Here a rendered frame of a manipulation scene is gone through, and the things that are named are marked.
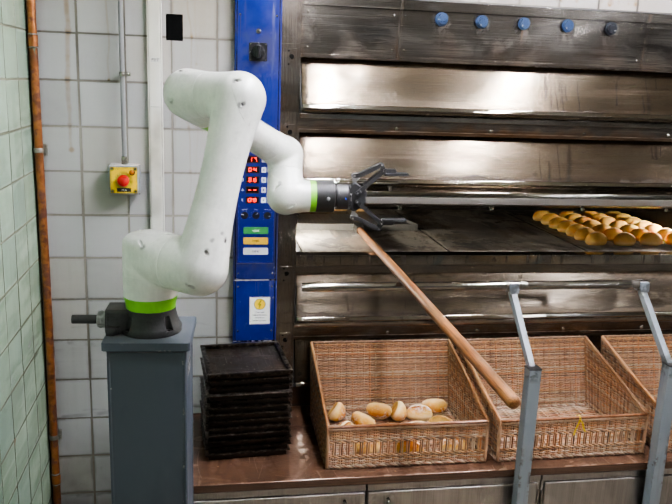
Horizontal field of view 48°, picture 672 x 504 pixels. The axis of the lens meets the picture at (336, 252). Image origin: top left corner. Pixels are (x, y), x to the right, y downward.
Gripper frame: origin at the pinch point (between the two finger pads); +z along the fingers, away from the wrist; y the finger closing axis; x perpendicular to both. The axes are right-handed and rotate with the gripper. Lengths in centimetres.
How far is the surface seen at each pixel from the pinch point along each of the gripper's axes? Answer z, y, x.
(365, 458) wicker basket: -6, 87, -5
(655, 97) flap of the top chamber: 111, -31, -57
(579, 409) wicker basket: 86, 90, -41
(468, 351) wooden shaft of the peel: 5, 29, 52
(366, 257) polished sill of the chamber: 1, 32, -55
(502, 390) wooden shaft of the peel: 5, 29, 74
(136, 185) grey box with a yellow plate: -81, 5, -47
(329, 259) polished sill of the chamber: -13, 32, -55
